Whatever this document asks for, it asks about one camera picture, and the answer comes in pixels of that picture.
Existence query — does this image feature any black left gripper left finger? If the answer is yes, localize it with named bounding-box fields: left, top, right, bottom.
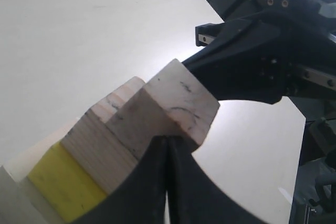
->
left=73, top=136, right=168, bottom=224

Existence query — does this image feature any large wooden cube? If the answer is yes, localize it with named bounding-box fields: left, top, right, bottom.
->
left=1, top=118, right=79, bottom=223

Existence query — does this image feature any small wooden cube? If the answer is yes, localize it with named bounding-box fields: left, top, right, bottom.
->
left=107, top=59, right=220, bottom=158

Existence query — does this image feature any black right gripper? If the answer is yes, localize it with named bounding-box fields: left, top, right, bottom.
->
left=183, top=0, right=335, bottom=104

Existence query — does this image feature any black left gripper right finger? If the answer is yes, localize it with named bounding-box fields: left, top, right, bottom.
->
left=166, top=136, right=264, bottom=224

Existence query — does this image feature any medium wooden cube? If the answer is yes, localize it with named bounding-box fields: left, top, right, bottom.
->
left=61, top=77, right=144, bottom=194

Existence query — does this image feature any yellow cube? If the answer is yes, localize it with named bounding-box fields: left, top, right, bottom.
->
left=28, top=142, right=107, bottom=223

